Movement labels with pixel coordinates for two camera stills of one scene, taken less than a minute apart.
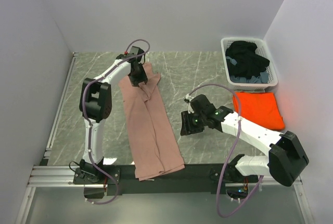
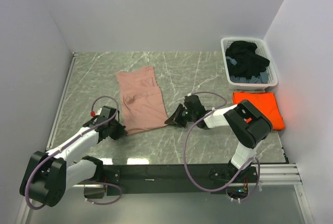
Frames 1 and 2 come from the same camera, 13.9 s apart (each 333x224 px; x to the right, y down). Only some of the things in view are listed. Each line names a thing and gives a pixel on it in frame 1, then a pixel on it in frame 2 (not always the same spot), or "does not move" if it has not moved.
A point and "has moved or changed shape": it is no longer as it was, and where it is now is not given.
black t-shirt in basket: [250, 64] does not move
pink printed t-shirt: [156, 150] has moved or changed shape
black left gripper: [135, 82] -> [120, 131]
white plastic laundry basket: [272, 77] does not move
